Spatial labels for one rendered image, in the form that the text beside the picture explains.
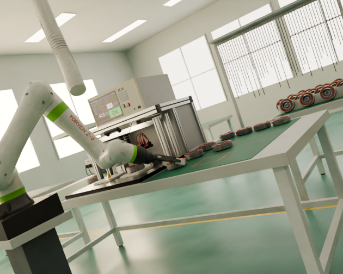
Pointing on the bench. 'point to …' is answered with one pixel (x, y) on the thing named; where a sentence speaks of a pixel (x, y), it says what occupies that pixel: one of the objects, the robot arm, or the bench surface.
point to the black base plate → (118, 182)
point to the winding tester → (138, 94)
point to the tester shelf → (143, 114)
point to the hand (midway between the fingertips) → (176, 162)
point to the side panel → (189, 126)
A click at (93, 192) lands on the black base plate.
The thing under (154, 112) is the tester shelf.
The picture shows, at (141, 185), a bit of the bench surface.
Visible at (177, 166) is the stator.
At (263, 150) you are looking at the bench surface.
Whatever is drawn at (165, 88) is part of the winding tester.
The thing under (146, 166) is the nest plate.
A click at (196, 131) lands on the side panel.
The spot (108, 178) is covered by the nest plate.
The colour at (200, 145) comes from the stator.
